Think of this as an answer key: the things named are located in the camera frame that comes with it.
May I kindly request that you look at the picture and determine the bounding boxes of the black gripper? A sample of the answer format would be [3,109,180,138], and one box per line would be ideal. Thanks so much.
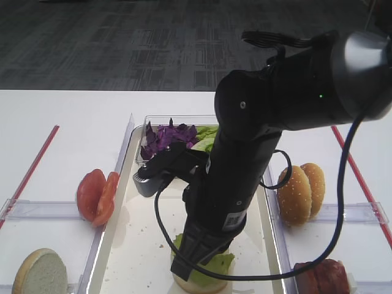
[170,130,281,281]

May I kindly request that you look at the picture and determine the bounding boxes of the green lettuce leaf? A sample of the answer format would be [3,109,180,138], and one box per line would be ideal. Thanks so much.
[189,250,235,280]

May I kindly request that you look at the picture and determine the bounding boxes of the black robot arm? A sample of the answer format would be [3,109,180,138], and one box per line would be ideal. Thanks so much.
[171,31,391,279]

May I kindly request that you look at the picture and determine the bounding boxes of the inner tomato slice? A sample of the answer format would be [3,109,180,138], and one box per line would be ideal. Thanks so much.
[92,171,119,227]

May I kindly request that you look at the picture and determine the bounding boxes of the tomato slice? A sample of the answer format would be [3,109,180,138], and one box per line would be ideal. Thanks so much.
[77,169,106,222]
[92,171,119,227]

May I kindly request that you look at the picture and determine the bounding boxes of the green lettuce pile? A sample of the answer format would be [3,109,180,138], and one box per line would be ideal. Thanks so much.
[192,126,218,154]

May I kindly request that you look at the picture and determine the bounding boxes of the meat patty stack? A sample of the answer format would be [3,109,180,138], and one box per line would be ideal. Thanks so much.
[295,259,350,294]

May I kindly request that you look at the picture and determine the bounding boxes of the outer tomato slice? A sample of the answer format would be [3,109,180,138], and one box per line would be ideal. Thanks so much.
[77,169,106,222]

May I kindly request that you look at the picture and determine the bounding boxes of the bun bottom on tray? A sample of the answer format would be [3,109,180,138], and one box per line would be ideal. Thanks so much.
[172,273,227,294]

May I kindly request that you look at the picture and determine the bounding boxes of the metal tray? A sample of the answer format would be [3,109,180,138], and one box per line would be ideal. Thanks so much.
[89,126,283,293]

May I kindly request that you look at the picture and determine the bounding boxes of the right clear long divider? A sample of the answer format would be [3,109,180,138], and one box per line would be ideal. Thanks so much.
[263,166,298,293]

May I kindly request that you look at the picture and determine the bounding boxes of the front sesame bun top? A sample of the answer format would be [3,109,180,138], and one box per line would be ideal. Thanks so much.
[277,165,312,226]

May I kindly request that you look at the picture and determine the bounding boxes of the sesame bun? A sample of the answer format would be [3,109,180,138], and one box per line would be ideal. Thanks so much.
[277,165,312,226]
[300,163,325,218]

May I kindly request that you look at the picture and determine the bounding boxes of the purple cabbage leaves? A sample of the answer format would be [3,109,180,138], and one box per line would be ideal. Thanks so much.
[140,118,197,160]

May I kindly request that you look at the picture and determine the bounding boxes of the clear plastic container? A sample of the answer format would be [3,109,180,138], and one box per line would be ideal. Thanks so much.
[135,115,219,166]

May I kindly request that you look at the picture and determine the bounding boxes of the rear sesame bun top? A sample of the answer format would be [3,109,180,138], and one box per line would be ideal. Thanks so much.
[300,163,325,218]

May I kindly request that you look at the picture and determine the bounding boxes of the white pusher block right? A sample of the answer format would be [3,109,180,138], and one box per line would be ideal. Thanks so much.
[347,273,358,294]

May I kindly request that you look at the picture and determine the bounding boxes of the upright bun bottom half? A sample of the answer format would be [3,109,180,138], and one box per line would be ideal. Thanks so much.
[12,248,68,294]

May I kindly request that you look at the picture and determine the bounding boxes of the right red rod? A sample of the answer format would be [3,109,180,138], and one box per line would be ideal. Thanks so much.
[331,125,392,246]

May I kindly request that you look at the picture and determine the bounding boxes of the red rod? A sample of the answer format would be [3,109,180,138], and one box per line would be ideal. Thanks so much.
[1,125,60,227]
[331,125,392,246]

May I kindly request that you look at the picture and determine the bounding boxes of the left red rod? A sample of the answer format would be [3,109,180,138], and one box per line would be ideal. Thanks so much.
[1,125,60,227]

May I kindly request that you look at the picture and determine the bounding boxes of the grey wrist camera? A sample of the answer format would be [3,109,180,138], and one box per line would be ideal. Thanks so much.
[132,141,209,198]

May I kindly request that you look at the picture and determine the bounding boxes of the clear rail by bun half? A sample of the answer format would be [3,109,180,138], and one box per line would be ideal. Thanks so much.
[66,275,83,294]

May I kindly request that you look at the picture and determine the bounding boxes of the clear rail by buns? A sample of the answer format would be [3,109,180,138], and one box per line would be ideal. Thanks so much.
[309,202,389,225]

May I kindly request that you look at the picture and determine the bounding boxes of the clear rail by patties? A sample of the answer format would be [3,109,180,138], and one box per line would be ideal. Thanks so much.
[355,281,392,294]

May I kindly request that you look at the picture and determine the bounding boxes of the black cable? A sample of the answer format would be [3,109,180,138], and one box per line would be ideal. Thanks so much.
[154,105,373,281]

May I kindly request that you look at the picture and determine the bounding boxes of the clear rail by tomato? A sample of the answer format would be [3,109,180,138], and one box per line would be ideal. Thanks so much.
[1,199,83,221]

